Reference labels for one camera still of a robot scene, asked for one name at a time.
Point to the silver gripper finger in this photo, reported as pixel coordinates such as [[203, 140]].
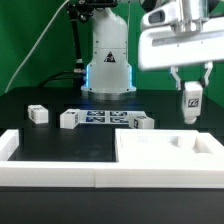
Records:
[[174, 73], [204, 81]]

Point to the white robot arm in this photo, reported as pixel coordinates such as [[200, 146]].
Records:
[[109, 73]]

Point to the blue marker tag sheet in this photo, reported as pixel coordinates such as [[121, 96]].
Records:
[[107, 117]]

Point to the white square table top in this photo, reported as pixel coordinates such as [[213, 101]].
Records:
[[137, 145]]

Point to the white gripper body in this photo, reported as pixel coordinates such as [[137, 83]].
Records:
[[161, 47]]

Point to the white U-shaped fence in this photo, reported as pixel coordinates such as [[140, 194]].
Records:
[[184, 174]]

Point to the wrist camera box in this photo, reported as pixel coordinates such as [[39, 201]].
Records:
[[167, 14]]

